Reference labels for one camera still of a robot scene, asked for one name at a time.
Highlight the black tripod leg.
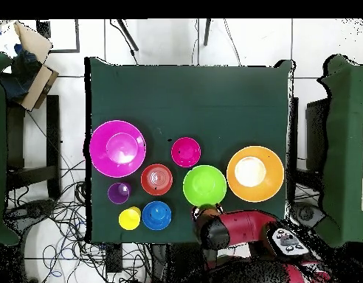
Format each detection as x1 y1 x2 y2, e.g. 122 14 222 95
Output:
116 18 139 52
203 18 212 46

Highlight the large orange bowl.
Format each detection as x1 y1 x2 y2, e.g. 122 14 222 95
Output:
226 145 285 203

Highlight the dark green table cloth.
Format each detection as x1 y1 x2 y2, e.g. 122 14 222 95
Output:
84 56 296 245

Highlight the black rectangular frame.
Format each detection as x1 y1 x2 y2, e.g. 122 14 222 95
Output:
36 18 80 54

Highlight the cardboard box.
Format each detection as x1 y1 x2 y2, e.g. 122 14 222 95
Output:
0 21 60 113

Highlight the tangle of cables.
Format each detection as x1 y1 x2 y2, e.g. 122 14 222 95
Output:
7 158 153 283

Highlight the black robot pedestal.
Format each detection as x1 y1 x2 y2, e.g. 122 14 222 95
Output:
150 243 206 283

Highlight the green bowl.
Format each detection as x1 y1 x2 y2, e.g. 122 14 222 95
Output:
182 164 228 208

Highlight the grey base with black knob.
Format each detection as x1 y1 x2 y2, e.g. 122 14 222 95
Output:
290 201 325 231
10 198 57 226

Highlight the purple cup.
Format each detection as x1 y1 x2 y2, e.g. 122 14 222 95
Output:
107 181 132 205

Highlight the dark blue cloth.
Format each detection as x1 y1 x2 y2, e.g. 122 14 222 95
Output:
0 43 42 101

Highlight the small crimson bowl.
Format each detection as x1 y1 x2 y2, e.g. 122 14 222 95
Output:
170 136 202 168

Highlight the small red-orange bowl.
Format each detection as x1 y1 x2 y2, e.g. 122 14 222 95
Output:
139 163 174 197

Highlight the black power brick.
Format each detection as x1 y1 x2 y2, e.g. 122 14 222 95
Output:
106 243 123 273

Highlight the small dark blue bowl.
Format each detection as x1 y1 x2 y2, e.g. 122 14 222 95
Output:
141 200 173 231

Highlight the large pink bowl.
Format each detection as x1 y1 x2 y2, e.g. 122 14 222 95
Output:
89 119 148 179

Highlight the yellow cup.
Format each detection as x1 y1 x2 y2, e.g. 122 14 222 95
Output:
118 206 142 231

